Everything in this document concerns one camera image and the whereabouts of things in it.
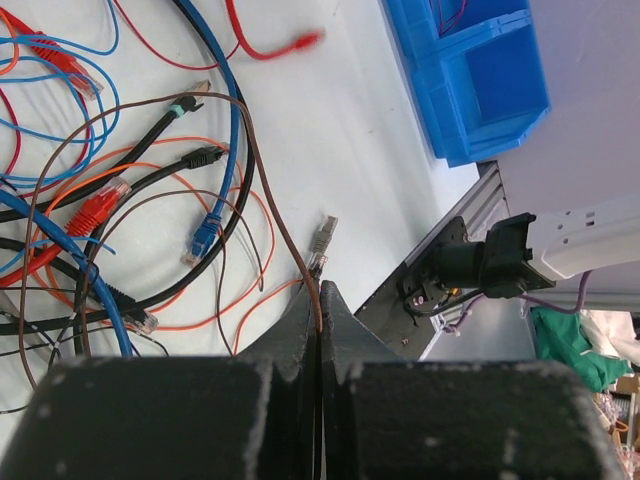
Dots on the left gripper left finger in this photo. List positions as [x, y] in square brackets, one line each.
[250, 416]

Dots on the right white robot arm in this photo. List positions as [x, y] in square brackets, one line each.
[520, 254]

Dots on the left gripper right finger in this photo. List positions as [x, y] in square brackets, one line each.
[386, 417]

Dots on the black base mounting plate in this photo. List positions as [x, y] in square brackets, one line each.
[396, 311]

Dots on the green cloth in background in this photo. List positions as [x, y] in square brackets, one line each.
[559, 337]

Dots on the blue plastic divided bin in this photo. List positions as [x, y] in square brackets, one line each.
[475, 74]

